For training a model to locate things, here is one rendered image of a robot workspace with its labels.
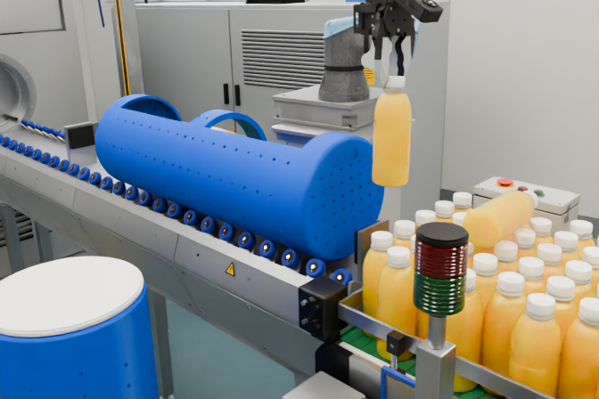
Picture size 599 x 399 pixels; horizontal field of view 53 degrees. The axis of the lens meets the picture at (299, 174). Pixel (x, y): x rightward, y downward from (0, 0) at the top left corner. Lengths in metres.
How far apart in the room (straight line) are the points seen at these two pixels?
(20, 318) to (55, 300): 0.07
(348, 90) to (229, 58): 1.86
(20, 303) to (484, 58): 3.37
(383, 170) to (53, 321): 0.62
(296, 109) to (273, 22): 1.52
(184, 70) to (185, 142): 2.27
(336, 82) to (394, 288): 0.81
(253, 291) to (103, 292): 0.44
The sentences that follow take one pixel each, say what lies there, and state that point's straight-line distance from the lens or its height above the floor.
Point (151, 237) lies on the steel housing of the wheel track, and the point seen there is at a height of 0.87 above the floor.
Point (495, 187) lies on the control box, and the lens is 1.42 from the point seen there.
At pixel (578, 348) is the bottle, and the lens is 0.97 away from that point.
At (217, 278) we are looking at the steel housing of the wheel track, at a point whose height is 0.85.
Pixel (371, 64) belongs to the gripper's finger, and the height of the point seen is 1.40.
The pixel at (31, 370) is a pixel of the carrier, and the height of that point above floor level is 0.97.
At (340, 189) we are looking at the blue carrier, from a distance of 1.30.
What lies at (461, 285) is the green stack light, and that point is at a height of 1.20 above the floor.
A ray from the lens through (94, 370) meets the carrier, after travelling 1.09.
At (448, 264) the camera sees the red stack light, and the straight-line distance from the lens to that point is 0.73.
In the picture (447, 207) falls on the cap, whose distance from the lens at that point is 1.27.
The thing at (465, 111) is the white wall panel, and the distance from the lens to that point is 4.15.
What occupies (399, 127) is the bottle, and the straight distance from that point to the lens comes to 1.11.
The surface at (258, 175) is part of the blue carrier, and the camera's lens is 1.32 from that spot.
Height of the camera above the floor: 1.55
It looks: 18 degrees down
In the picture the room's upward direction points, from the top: 1 degrees counter-clockwise
